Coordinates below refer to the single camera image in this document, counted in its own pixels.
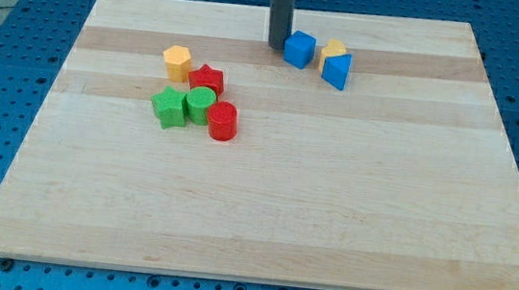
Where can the blue triangle block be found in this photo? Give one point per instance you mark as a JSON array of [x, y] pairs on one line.
[[336, 70]]

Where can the green cylinder block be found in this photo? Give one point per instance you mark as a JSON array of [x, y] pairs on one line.
[[198, 101]]

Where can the yellow heart block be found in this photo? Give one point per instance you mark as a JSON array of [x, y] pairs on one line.
[[333, 48]]

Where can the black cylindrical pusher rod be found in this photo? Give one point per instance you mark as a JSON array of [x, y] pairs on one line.
[[280, 22]]

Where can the blue cube block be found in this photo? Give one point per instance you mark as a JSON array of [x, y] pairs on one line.
[[299, 49]]

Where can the light wooden board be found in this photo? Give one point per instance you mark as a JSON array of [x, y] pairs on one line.
[[404, 180]]

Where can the green star block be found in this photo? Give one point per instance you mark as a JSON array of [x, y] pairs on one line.
[[170, 107]]

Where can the red cylinder block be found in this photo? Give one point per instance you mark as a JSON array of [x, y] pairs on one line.
[[222, 121]]

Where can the red star block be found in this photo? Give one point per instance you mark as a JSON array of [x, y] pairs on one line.
[[206, 76]]

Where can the yellow hexagon block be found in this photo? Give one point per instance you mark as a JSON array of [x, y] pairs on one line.
[[178, 62]]

